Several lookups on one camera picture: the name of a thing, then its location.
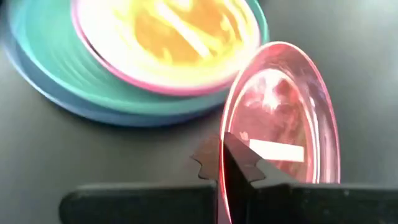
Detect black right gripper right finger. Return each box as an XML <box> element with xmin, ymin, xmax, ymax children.
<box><xmin>223</xmin><ymin>132</ymin><xmax>398</xmax><ymax>224</ymax></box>

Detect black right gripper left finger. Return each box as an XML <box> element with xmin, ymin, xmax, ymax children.
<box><xmin>58</xmin><ymin>134</ymin><xmax>220</xmax><ymax>224</ymax></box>

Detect clear pink plastic plate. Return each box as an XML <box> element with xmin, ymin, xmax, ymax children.
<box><xmin>217</xmin><ymin>41</ymin><xmax>341</xmax><ymax>224</ymax></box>

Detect opaque pink plastic plate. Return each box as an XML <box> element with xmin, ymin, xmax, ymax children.
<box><xmin>70</xmin><ymin>0</ymin><xmax>262</xmax><ymax>97</ymax></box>

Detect clear orange plastic plate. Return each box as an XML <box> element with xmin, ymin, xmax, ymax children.
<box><xmin>77</xmin><ymin>0</ymin><xmax>259</xmax><ymax>88</ymax></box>

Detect large blue plastic plate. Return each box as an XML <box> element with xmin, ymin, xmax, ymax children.
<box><xmin>1</xmin><ymin>18</ymin><xmax>231</xmax><ymax>128</ymax></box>

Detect black table mat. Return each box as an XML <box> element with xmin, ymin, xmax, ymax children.
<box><xmin>0</xmin><ymin>0</ymin><xmax>398</xmax><ymax>224</ymax></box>

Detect large teal plastic plate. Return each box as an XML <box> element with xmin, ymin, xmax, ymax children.
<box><xmin>7</xmin><ymin>0</ymin><xmax>270</xmax><ymax>118</ymax></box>

